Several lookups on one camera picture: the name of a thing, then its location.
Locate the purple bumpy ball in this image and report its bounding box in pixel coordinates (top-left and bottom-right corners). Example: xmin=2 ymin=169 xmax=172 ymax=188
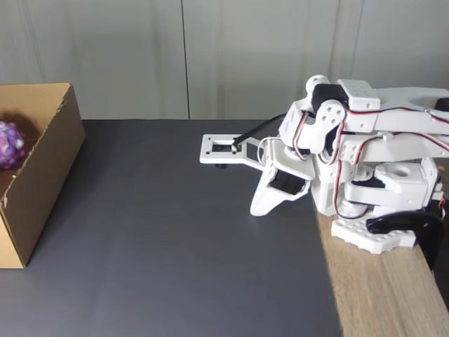
xmin=0 ymin=121 xmax=25 ymax=171

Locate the brown cardboard box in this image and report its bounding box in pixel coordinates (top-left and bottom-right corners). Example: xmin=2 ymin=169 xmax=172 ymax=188
xmin=0 ymin=83 xmax=87 ymax=270

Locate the dark grey table mat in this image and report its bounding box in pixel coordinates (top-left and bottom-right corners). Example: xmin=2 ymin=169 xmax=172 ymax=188
xmin=0 ymin=118 xmax=344 ymax=337

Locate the black table clamp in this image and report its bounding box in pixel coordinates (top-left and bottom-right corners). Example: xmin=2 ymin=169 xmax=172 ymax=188
xmin=366 ymin=209 xmax=445 ymax=271

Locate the black camera cable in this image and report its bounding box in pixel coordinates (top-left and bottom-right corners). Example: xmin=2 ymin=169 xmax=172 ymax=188
xmin=232 ymin=113 xmax=287 ymax=145

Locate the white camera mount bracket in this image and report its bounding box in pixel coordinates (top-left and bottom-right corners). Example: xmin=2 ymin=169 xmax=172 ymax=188
xmin=199 ymin=133 xmax=269 ymax=171

